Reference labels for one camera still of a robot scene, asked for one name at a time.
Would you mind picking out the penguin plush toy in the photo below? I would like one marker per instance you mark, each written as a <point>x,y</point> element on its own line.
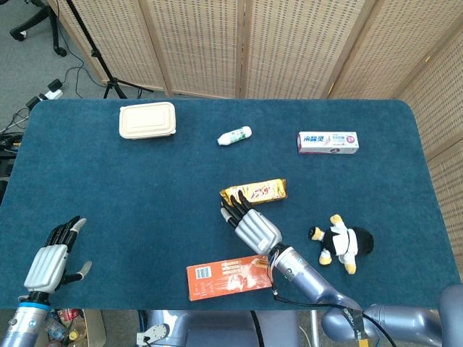
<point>340,242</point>

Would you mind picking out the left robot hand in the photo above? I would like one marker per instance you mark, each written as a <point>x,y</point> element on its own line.
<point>45,267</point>

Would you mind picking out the cardboard waste box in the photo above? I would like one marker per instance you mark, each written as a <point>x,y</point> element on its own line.
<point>96,329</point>

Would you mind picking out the black power adapter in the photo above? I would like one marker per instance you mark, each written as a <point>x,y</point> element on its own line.
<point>55,85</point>

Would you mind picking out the orange cardboard box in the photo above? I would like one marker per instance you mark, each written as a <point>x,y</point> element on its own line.
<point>217,280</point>

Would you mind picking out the beige lidded lunch box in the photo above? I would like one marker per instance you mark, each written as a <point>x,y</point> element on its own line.
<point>146,119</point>

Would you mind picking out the blue table cloth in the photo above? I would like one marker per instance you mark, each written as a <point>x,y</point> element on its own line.
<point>162,199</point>

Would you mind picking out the black office chair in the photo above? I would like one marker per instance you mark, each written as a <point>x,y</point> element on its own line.
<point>54,32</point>

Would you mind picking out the red drink can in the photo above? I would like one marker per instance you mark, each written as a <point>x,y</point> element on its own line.
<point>68,315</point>

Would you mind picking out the white power strip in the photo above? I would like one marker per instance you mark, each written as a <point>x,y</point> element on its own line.
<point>52,95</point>

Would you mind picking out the white toothpaste box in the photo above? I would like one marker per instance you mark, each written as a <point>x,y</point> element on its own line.
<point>325,142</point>

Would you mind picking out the black equipment case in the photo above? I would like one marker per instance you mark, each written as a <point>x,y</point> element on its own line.
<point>4,166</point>

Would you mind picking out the grey robot torso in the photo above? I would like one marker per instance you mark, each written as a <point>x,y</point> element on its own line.
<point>217,329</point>

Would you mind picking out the small white bottle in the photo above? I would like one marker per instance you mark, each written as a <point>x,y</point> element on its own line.
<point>235,136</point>

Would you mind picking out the black tripod stand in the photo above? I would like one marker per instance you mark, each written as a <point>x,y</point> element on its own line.
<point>95,54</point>

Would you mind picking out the clear plastic bottle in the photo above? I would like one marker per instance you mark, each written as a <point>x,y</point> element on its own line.
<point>56,329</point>

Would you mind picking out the yellow cap bottle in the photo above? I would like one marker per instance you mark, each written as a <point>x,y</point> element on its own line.
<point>73,335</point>

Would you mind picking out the yellow snack pack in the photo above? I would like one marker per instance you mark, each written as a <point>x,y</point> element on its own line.
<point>267,191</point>

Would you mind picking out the black power brick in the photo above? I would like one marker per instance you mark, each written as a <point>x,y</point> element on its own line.
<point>32,102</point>

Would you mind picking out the metal table leg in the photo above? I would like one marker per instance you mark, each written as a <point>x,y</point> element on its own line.
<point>314,330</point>

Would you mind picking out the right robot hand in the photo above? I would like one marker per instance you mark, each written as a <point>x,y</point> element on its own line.
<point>257,231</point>

